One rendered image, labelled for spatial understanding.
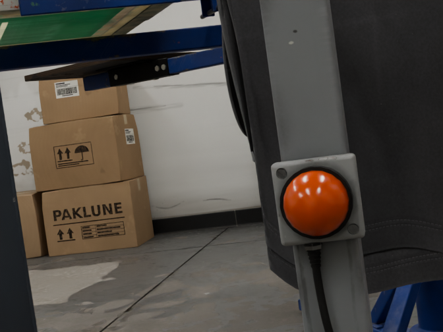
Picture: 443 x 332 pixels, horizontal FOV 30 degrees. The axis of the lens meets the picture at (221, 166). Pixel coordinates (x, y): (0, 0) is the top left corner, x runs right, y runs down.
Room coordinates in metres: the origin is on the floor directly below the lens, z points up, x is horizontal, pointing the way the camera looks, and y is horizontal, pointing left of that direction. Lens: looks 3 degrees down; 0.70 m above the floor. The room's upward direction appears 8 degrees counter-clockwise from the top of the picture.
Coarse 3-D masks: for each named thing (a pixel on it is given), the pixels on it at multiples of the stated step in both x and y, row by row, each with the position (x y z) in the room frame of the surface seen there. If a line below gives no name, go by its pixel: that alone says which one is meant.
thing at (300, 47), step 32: (288, 0) 0.49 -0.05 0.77; (320, 0) 0.49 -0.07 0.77; (288, 32) 0.50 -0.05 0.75; (320, 32) 0.49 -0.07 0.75; (288, 64) 0.50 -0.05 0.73; (320, 64) 0.49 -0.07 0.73; (288, 96) 0.50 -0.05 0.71; (320, 96) 0.49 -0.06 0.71; (288, 128) 0.50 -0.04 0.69; (320, 128) 0.49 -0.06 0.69; (288, 160) 0.50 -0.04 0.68; (320, 160) 0.48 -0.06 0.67; (352, 160) 0.48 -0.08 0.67; (352, 192) 0.48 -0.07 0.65; (352, 224) 0.48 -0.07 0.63; (352, 256) 0.49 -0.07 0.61; (352, 288) 0.49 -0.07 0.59; (320, 320) 0.50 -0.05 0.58; (352, 320) 0.49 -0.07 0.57
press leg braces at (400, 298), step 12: (396, 288) 1.96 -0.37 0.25; (408, 288) 1.94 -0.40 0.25; (384, 300) 2.31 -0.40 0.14; (396, 300) 1.93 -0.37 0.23; (408, 300) 1.92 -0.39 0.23; (372, 312) 2.39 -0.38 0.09; (384, 312) 2.34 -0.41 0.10; (396, 312) 1.90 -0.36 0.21; (408, 312) 1.91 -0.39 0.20; (372, 324) 2.39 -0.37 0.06; (384, 324) 1.90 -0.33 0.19; (396, 324) 1.88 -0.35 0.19; (408, 324) 1.91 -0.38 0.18
